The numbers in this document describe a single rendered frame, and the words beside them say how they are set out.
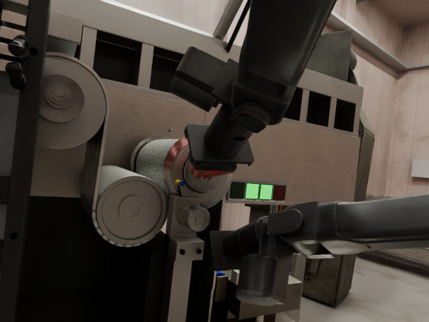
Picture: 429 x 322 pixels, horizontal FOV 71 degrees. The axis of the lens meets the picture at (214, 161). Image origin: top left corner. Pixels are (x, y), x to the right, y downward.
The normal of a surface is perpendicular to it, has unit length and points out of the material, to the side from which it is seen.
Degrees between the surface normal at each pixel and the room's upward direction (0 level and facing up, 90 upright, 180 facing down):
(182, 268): 90
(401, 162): 90
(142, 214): 90
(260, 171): 90
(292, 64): 150
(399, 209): 59
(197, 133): 55
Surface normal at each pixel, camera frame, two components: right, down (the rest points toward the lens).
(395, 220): -0.65, -0.50
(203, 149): 0.38, -0.53
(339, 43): -0.61, -0.07
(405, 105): -0.78, -0.08
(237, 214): 0.62, 0.07
